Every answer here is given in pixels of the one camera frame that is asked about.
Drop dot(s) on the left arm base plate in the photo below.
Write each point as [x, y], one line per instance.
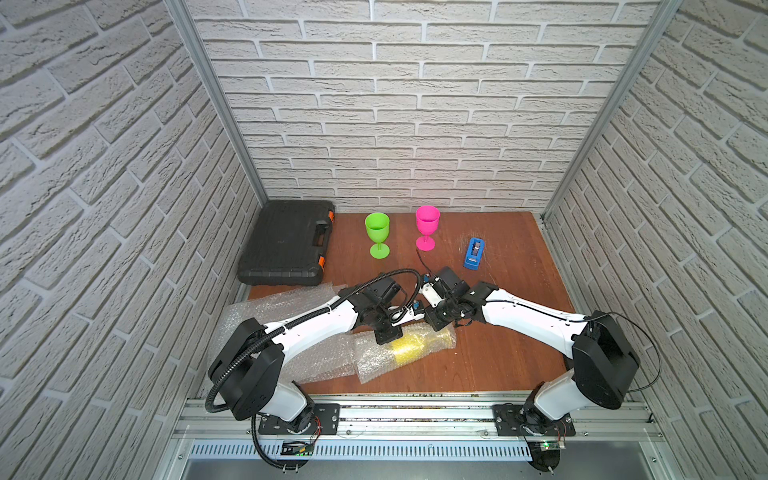
[319, 418]

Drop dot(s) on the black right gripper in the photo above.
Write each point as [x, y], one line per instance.
[431, 320]

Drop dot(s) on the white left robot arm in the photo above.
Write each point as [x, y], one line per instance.
[289, 412]

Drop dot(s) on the blue tape dispenser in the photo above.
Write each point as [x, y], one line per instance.
[474, 253]

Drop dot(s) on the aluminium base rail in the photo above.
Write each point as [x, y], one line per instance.
[420, 427]

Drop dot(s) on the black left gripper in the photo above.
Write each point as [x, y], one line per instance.
[389, 327]

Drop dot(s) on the yellow plastic wine glass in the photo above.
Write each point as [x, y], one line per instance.
[419, 341]

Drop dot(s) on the black plastic tool case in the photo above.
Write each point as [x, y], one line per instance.
[289, 244]

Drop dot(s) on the green plastic wine glass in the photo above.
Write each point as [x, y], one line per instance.
[378, 228]

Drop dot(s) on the pink plastic wine glass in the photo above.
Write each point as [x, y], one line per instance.
[427, 220]

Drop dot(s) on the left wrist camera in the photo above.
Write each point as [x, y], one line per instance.
[382, 293]

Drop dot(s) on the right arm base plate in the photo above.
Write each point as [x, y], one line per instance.
[518, 420]

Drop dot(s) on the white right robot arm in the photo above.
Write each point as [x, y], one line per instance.
[604, 363]

